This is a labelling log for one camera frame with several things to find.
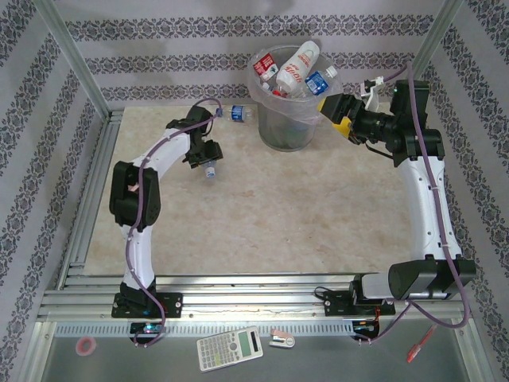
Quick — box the aluminium frame post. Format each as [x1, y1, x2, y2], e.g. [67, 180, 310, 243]
[33, 0, 113, 120]
[391, 0, 465, 115]

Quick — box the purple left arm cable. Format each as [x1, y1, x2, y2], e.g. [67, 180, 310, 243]
[126, 99, 222, 349]

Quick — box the white bottle red print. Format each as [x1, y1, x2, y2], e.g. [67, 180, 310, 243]
[275, 41, 321, 92]

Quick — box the silver mesh waste bin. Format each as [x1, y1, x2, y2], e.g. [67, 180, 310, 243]
[250, 44, 342, 153]

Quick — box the clear plastic bin liner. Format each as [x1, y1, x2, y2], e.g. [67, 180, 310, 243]
[248, 44, 343, 127]

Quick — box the pink tape roll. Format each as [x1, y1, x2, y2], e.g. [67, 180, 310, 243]
[75, 337, 97, 356]

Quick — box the small controller board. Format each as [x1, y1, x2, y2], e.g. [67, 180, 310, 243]
[130, 321, 166, 336]
[352, 318, 381, 334]

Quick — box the pink silver stapler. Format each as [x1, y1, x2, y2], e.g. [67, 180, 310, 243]
[269, 328, 296, 349]

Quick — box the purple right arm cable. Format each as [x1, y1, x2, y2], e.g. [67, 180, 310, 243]
[357, 59, 472, 347]

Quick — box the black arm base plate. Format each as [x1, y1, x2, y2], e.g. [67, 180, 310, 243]
[111, 292, 184, 319]
[324, 289, 397, 318]

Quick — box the slotted metal strip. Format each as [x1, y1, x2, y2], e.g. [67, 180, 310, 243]
[53, 321, 355, 337]

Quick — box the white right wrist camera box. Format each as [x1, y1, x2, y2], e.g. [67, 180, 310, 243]
[359, 78, 385, 111]

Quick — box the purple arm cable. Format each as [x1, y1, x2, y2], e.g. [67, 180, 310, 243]
[126, 99, 222, 349]
[357, 59, 472, 347]

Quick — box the aluminium mounting rail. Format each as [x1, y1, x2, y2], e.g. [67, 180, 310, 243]
[37, 272, 474, 319]

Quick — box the red pen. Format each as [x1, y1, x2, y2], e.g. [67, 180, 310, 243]
[406, 324, 438, 364]

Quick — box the grey scientific calculator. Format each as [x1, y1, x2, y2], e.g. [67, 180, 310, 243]
[196, 325, 264, 373]

